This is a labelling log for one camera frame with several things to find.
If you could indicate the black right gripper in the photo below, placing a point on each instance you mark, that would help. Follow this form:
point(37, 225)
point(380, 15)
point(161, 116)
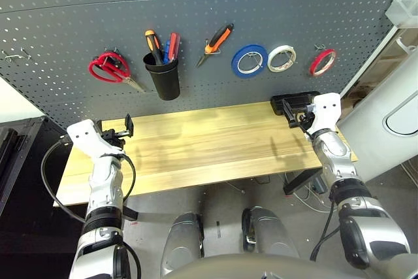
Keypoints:
point(305, 119)

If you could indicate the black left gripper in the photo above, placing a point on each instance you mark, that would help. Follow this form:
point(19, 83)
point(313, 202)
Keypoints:
point(114, 137)

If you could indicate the red tape roll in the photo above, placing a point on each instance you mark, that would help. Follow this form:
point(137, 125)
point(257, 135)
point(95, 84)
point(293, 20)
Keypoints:
point(313, 70)

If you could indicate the orange black pliers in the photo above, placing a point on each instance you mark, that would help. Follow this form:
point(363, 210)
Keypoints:
point(218, 39)

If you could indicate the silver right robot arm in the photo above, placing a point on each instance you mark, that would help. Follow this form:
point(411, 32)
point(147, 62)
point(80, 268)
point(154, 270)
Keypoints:
point(336, 151)

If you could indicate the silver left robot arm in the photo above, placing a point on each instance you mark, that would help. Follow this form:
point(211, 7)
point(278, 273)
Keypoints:
point(104, 177)

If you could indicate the grey metal pegboard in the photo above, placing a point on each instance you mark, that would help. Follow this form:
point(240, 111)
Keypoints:
point(228, 4)

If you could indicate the black plastic tool case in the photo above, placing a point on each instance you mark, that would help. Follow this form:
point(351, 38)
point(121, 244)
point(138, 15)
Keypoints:
point(295, 96)

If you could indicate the white tape roll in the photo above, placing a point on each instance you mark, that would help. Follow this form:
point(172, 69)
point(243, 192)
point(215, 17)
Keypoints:
point(271, 63)

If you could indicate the black plastic cup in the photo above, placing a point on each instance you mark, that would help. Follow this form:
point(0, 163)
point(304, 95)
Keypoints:
point(166, 83)

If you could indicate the blue tape roll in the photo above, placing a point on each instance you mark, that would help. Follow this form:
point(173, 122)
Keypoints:
point(235, 66)

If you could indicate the dark power adapter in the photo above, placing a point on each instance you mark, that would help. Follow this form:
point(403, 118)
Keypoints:
point(318, 184)

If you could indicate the orange black screwdriver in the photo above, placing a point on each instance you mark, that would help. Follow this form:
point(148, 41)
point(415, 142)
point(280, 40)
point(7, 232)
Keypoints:
point(151, 42)

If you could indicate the white metal shelf rack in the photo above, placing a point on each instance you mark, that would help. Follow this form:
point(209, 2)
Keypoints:
point(375, 70)

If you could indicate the black cabinet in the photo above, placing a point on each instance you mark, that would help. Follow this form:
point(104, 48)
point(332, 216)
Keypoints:
point(19, 194)

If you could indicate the double prong metal hook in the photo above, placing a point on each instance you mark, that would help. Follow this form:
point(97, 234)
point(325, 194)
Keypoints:
point(14, 57)

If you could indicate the silver right robot leg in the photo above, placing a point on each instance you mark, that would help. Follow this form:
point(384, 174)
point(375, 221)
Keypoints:
point(271, 236)

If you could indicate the silver robot leg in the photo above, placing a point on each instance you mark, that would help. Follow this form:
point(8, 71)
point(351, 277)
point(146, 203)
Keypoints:
point(181, 243)
point(271, 236)

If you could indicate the silver left robot leg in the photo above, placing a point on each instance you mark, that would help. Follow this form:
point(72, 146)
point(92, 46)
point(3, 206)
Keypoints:
point(181, 243)

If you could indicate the clear plastic bin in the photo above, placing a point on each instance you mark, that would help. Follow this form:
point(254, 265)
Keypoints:
point(401, 9)

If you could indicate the grey robot torso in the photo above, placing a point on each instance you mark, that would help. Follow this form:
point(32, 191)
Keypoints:
point(245, 269)

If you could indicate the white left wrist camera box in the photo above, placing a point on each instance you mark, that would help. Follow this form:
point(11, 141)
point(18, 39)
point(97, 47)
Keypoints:
point(85, 135)

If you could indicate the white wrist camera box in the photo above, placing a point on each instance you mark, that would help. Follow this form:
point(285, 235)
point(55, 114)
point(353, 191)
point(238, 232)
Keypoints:
point(326, 109)
point(85, 135)

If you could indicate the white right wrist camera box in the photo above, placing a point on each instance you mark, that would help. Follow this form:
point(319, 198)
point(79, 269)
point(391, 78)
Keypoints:
point(326, 109)

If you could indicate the black table leg bracket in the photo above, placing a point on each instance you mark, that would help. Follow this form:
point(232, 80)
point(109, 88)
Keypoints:
point(302, 181)
point(130, 213)

